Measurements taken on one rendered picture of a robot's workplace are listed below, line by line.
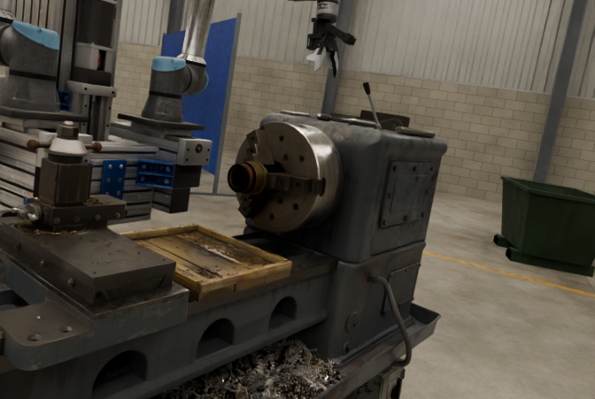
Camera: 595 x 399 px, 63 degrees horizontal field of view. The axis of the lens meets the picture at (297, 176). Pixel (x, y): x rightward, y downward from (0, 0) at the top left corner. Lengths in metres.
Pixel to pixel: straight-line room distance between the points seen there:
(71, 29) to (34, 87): 0.34
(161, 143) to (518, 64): 10.15
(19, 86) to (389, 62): 10.59
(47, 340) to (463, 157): 10.79
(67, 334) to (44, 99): 0.84
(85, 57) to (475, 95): 10.13
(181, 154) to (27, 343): 1.03
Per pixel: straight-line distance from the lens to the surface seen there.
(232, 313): 1.16
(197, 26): 1.95
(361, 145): 1.38
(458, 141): 11.30
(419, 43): 11.68
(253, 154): 1.30
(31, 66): 1.51
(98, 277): 0.84
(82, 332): 0.82
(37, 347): 0.79
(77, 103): 1.71
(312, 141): 1.30
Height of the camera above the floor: 1.28
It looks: 8 degrees down
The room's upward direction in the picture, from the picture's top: 9 degrees clockwise
